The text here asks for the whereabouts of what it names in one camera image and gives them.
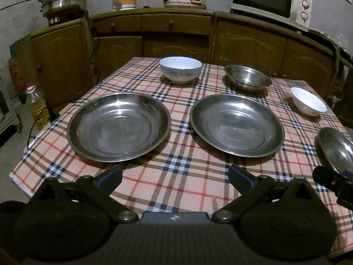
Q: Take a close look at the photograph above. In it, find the black floor cable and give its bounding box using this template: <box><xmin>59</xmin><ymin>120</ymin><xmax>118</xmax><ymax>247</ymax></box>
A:
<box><xmin>26</xmin><ymin>108</ymin><xmax>56</xmax><ymax>151</ymax></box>

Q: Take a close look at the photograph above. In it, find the wooden kitchen cabinet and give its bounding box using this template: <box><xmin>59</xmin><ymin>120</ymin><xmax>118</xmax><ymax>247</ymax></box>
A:
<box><xmin>11</xmin><ymin>7</ymin><xmax>353</xmax><ymax>116</ymax></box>

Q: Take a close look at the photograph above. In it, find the deep patterned white bowl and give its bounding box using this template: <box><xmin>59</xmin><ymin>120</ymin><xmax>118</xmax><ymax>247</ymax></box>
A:
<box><xmin>159</xmin><ymin>57</ymin><xmax>203</xmax><ymax>85</ymax></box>

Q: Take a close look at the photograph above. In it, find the large steel plate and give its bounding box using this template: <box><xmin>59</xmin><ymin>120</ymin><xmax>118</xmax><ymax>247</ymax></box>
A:
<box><xmin>189</xmin><ymin>94</ymin><xmax>285</xmax><ymax>156</ymax></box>
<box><xmin>67</xmin><ymin>92</ymin><xmax>172</xmax><ymax>163</ymax></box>

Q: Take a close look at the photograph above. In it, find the plaid tablecloth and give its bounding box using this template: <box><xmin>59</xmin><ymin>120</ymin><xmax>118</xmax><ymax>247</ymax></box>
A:
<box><xmin>8</xmin><ymin>57</ymin><xmax>353</xmax><ymax>258</ymax></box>

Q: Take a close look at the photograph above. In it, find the wide white bowl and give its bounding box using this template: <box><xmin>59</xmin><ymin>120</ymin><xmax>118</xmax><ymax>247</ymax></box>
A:
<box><xmin>290</xmin><ymin>87</ymin><xmax>327</xmax><ymax>117</ymax></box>

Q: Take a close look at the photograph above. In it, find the wide-rimmed steel bowl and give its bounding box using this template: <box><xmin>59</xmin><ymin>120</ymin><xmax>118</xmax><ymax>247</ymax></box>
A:
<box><xmin>224</xmin><ymin>65</ymin><xmax>273</xmax><ymax>92</ymax></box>

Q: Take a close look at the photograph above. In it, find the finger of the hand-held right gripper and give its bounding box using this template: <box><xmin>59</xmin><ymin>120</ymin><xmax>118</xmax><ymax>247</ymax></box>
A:
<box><xmin>312</xmin><ymin>165</ymin><xmax>353</xmax><ymax>211</ymax></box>

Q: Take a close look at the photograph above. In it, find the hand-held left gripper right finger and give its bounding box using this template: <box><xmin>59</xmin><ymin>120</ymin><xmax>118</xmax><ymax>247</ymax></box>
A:
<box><xmin>212</xmin><ymin>164</ymin><xmax>321</xmax><ymax>224</ymax></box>

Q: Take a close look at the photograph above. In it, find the white power strip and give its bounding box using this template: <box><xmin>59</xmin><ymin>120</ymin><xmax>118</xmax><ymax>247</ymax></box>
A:
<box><xmin>23</xmin><ymin>131</ymin><xmax>45</xmax><ymax>153</ymax></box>

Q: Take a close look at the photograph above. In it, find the cooking oil bottle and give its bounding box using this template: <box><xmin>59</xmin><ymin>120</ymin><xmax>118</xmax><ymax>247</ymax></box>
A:
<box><xmin>25</xmin><ymin>84</ymin><xmax>51</xmax><ymax>130</ymax></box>

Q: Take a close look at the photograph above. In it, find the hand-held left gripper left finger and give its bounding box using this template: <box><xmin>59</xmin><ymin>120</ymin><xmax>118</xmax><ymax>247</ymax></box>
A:
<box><xmin>31</xmin><ymin>165</ymin><xmax>140</xmax><ymax>224</ymax></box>

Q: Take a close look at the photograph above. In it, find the black cooker cable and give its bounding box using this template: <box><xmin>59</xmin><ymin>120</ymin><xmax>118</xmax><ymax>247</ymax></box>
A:
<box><xmin>88</xmin><ymin>17</ymin><xmax>102</xmax><ymax>78</ymax></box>

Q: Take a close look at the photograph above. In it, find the white microwave oven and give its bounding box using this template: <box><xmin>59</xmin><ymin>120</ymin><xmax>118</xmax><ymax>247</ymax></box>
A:
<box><xmin>230</xmin><ymin>0</ymin><xmax>313</xmax><ymax>32</ymax></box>

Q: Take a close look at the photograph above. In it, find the black induction cooker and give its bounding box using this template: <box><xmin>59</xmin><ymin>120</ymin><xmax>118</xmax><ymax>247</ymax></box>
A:
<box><xmin>45</xmin><ymin>12</ymin><xmax>84</xmax><ymax>27</ymax></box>

